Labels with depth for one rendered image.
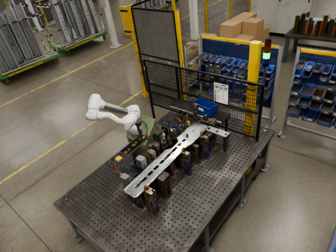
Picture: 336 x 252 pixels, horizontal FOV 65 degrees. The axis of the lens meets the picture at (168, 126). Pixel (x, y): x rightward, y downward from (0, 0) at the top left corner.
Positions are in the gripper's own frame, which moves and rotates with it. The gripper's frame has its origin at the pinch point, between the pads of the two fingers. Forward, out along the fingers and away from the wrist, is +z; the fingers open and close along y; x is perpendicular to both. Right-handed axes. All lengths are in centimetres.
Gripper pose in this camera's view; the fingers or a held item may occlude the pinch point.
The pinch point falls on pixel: (140, 135)
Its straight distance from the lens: 310.2
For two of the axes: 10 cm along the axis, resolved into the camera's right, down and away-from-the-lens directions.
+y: 4.6, 4.9, -7.4
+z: 1.2, 8.0, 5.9
